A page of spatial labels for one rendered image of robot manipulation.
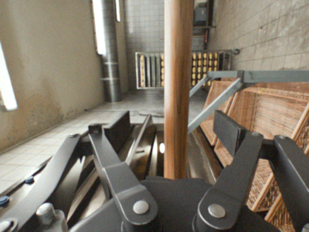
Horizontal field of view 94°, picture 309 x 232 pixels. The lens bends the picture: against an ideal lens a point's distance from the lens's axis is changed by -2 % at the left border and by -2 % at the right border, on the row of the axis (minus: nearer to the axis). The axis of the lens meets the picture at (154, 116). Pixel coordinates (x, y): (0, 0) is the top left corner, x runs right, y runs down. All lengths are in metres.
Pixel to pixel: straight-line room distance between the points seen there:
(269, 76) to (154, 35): 4.83
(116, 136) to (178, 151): 0.08
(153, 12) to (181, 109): 5.33
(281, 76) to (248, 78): 0.11
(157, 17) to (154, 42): 0.73
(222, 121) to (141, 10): 5.42
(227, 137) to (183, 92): 0.06
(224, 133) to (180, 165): 0.07
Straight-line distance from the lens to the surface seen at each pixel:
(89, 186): 0.98
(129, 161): 0.84
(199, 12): 4.78
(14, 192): 1.20
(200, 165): 1.07
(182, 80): 0.17
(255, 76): 0.62
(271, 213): 0.76
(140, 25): 5.43
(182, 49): 0.17
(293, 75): 0.68
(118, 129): 0.17
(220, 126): 0.19
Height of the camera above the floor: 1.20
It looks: 5 degrees up
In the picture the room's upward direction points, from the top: 90 degrees counter-clockwise
